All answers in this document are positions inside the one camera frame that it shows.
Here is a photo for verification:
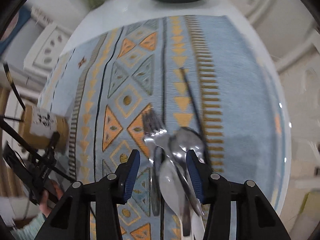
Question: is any wooden utensil holder cup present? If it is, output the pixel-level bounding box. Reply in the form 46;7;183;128
18;105;69;150

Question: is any person's left hand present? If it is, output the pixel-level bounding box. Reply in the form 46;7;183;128
38;179;65;218

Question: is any white dining chair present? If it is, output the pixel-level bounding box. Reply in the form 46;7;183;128
23;22;73;78

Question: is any silver metal fork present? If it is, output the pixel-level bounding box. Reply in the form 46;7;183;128
141;109;190;238

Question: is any silver metal spoon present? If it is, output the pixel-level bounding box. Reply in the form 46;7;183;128
169;127;205;216

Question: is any black chopstick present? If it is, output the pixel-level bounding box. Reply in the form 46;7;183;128
180;67;212;168

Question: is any white ceramic soup spoon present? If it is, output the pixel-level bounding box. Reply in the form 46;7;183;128
159;159;205;239

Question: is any black cable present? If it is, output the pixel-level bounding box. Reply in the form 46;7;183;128
3;63;26;112

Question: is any blue patterned woven table mat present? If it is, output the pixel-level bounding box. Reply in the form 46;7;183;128
39;16;284;239

